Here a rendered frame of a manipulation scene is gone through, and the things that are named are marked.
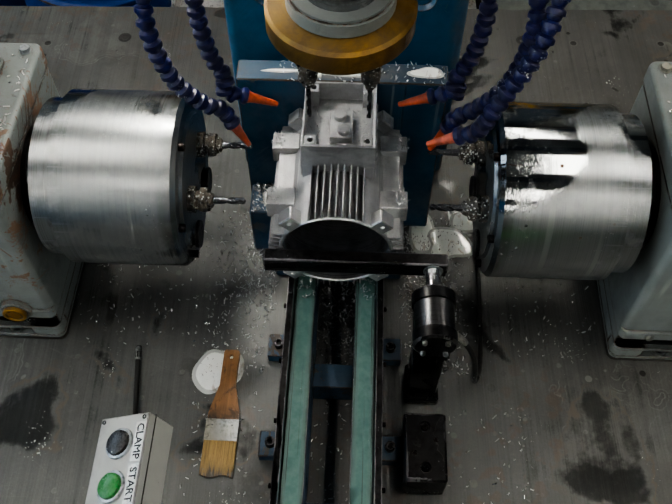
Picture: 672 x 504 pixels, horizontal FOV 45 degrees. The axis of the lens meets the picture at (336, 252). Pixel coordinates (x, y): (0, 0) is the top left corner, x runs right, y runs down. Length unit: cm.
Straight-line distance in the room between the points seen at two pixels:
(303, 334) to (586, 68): 87
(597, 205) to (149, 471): 64
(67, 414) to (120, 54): 78
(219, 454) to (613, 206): 65
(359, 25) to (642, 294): 57
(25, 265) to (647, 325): 91
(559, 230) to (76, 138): 64
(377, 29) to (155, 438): 53
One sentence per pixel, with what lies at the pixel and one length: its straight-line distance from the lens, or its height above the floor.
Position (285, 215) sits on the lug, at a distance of 109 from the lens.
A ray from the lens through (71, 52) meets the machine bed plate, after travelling 179.
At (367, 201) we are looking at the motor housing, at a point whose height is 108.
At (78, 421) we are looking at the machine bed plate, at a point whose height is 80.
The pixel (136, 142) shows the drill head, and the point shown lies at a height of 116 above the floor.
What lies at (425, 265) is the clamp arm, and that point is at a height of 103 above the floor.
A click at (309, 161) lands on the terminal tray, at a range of 110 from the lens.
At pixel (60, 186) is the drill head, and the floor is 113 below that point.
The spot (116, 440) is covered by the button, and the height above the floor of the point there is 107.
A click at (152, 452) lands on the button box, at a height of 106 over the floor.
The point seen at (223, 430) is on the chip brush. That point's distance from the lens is 125.
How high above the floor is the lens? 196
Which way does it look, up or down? 57 degrees down
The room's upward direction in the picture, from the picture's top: straight up
